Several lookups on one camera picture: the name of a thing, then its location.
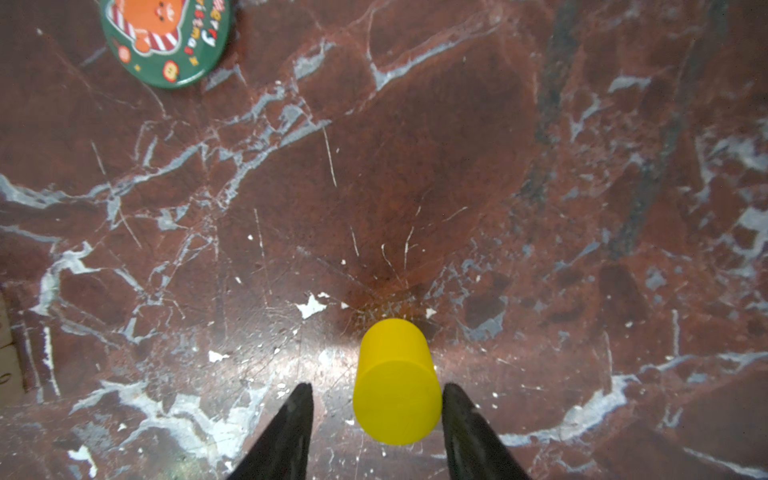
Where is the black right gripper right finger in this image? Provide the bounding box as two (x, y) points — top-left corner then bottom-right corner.
(442, 383), (530, 480)

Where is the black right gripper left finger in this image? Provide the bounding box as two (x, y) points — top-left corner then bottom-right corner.
(228, 383), (314, 480)

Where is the yellow cylinder block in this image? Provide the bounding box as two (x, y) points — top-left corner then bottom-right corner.
(353, 318), (442, 446)

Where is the natural wood block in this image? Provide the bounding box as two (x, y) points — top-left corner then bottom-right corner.
(0, 297), (25, 408)

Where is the green round cartoon badge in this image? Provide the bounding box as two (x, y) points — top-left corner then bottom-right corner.
(100, 0), (234, 89)

